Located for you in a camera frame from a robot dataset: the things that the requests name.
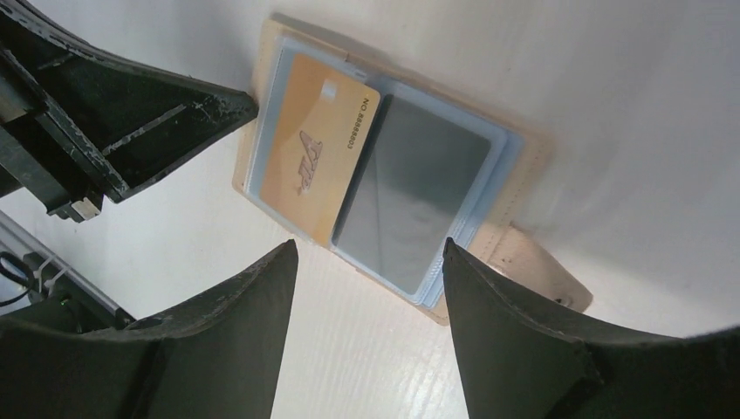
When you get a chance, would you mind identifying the gold VIP card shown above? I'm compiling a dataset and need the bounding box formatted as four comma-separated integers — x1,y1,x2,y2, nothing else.
258,53,380,246

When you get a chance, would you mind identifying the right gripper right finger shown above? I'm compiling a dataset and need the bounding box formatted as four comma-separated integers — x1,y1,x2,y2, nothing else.
443,239,739,418

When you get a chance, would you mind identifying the grey card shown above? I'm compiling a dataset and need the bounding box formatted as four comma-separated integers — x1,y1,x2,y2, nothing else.
334,95,491,296

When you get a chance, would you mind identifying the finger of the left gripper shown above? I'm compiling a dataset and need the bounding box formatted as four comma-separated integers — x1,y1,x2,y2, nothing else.
1,1,258,223

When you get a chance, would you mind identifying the beige card holder wallet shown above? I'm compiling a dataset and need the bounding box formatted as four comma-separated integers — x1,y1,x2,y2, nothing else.
234,17,593,325

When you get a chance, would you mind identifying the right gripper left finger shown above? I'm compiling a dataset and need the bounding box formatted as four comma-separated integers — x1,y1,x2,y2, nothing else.
1,240,298,418

